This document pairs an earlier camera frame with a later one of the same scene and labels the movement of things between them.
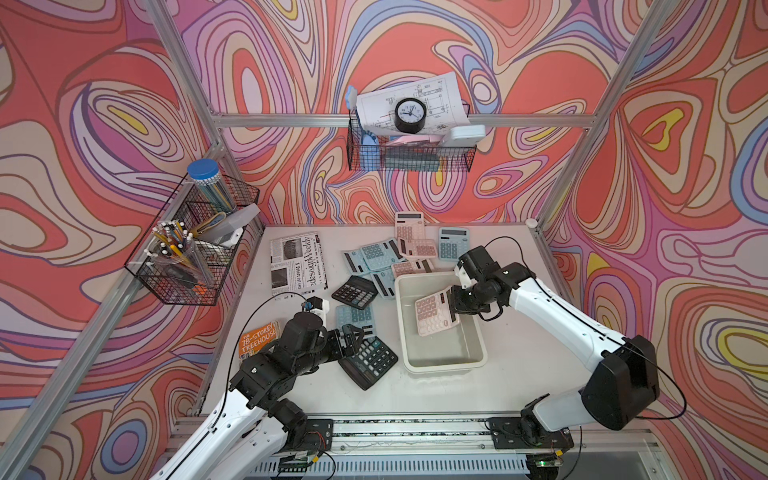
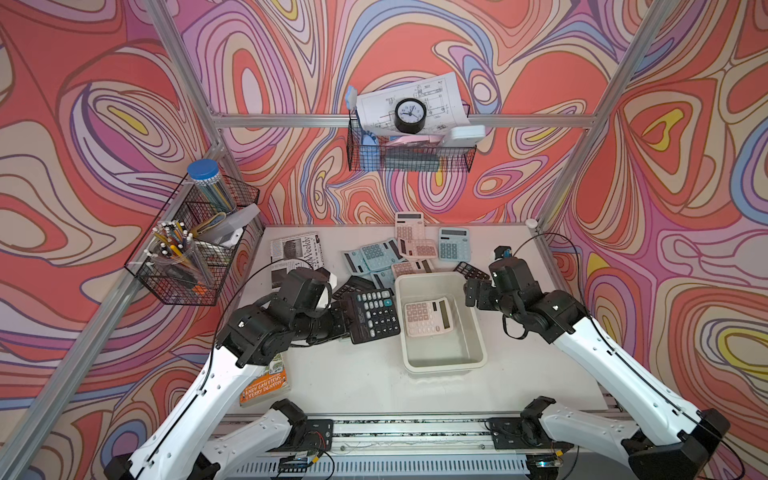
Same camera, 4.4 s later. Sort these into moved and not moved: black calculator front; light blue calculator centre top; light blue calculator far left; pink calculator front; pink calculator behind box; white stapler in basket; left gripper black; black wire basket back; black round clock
Moved: pink calculator front; black calculator front; left gripper black
Not moved: black wire basket back; black round clock; light blue calculator far left; pink calculator behind box; light blue calculator centre top; white stapler in basket
